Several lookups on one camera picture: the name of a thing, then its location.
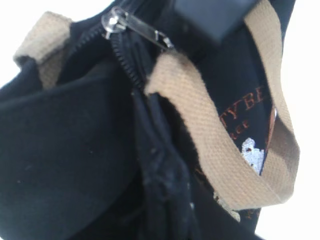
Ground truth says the silver zipper pull with ring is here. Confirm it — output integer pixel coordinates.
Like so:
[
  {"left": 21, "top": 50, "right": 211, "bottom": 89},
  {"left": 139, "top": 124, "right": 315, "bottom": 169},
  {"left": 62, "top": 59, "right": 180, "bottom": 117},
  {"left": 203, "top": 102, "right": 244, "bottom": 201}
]
[{"left": 101, "top": 6, "right": 175, "bottom": 51}]

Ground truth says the black canvas tote bag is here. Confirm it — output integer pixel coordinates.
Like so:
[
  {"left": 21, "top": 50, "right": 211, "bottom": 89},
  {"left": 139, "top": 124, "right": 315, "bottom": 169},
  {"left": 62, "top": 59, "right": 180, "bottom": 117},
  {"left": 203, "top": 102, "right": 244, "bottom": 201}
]
[{"left": 0, "top": 0, "right": 300, "bottom": 240}]

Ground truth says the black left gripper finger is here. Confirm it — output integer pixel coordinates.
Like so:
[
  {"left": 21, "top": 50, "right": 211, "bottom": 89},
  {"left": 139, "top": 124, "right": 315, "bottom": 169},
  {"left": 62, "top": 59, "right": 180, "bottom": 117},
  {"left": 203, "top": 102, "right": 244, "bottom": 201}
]
[{"left": 173, "top": 0, "right": 252, "bottom": 44}]

